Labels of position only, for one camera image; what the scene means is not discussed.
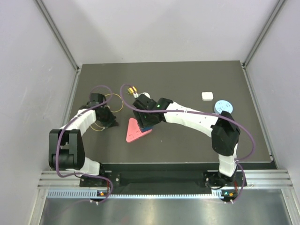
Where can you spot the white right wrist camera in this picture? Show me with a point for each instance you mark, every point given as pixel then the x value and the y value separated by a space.
pixel 136 95

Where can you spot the pink triangular power strip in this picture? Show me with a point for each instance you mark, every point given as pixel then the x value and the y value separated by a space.
pixel 134 132

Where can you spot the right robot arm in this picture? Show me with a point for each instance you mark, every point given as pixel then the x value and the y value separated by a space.
pixel 223 133

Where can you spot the round light blue power strip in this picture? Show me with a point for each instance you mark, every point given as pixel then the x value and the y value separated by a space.
pixel 223 105

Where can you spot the blue cube power socket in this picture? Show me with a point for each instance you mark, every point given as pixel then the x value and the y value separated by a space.
pixel 146 129

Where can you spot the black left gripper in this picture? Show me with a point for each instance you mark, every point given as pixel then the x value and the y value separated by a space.
pixel 111 122

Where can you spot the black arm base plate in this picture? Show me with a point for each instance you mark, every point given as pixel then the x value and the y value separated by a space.
pixel 169 175

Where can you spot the white square power adapter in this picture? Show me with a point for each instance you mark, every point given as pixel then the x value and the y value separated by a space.
pixel 207 96

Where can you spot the yellow plug adapter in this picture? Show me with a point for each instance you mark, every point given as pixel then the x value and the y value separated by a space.
pixel 132 91

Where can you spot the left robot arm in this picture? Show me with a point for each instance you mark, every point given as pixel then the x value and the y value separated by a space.
pixel 66 148

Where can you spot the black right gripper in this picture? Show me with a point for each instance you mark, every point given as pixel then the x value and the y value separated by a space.
pixel 139 115

